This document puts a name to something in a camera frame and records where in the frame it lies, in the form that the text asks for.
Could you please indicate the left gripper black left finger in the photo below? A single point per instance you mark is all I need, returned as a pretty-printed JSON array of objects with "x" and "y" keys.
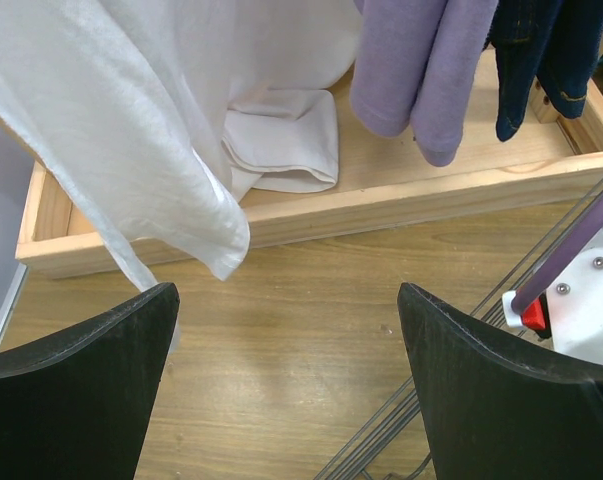
[{"x": 76, "y": 404}]

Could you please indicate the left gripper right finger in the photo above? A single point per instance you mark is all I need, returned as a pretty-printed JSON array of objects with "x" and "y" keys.
[{"x": 496, "y": 406}]

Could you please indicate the wooden clothes rack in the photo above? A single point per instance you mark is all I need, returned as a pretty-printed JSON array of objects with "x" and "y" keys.
[{"x": 383, "y": 182}]

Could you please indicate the white tank top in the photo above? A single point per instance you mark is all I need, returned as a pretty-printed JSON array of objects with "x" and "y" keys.
[{"x": 157, "y": 117}]

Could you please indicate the lavender garment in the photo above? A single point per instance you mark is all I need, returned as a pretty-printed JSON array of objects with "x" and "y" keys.
[{"x": 415, "y": 69}]

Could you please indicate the navy blue garment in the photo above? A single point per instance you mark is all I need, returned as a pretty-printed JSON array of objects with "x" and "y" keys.
[{"x": 551, "y": 42}]

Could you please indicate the black wire dish rack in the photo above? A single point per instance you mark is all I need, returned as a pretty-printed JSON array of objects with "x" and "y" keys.
[{"x": 529, "y": 279}]

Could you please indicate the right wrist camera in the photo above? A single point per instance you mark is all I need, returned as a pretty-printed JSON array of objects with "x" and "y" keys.
[{"x": 573, "y": 310}]

